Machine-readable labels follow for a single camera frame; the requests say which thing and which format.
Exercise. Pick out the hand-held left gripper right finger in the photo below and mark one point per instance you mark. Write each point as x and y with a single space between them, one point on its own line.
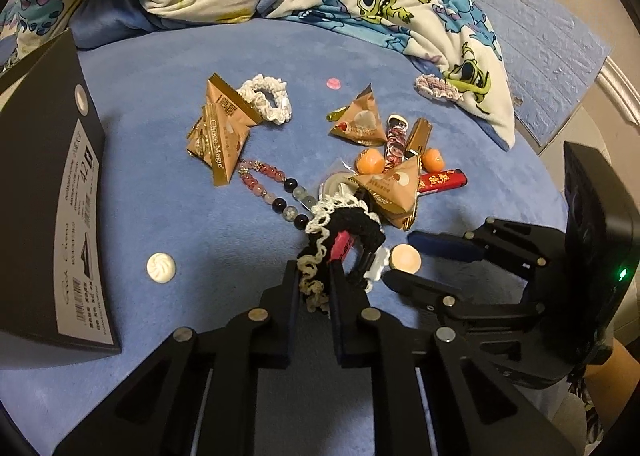
340 316

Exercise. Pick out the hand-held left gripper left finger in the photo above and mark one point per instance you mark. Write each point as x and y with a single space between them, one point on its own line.
292 316

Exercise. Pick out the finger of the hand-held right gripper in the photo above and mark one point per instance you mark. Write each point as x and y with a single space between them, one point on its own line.
415 286
435 242

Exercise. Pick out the red lighter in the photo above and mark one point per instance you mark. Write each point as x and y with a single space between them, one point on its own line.
442 181

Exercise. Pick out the black scrunchie with lace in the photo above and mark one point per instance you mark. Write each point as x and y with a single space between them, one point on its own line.
350 221

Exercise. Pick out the round clear plastic lid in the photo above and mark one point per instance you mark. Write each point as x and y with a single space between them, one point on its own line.
334 184

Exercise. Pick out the black shoe box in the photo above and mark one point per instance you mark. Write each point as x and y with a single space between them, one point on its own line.
35 186

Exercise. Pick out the person's right forearm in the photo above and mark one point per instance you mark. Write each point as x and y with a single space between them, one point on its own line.
607 371

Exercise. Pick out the white hair clip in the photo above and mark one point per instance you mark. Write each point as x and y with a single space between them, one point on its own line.
375 268

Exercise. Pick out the gold triangular snack packet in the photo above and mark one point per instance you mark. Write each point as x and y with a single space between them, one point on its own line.
395 191
227 150
225 100
360 120
197 138

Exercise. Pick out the small red packet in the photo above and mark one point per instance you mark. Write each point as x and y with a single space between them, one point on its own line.
345 245

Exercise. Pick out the small orange ball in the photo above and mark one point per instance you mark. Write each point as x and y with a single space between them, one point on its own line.
434 159
370 161

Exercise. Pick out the gold bar snack packet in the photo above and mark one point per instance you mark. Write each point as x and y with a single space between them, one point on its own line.
417 135

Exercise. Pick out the round white candy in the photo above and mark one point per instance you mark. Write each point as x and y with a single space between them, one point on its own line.
161 267

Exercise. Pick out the pink and white scrunchie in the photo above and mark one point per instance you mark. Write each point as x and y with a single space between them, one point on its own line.
437 85

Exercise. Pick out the blue bed sheet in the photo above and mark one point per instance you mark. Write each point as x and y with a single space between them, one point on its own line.
150 211

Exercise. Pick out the small pink candy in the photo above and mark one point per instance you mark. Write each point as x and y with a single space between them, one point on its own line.
333 83

